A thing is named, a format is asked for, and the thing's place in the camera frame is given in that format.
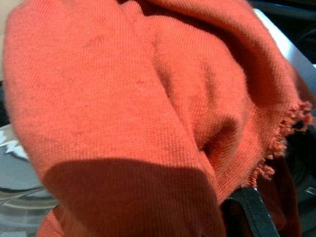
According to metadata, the round washing machine door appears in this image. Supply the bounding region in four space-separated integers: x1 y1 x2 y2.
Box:
0 124 62 233

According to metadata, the orange garment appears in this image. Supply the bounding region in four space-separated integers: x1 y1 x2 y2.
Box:
2 0 314 237

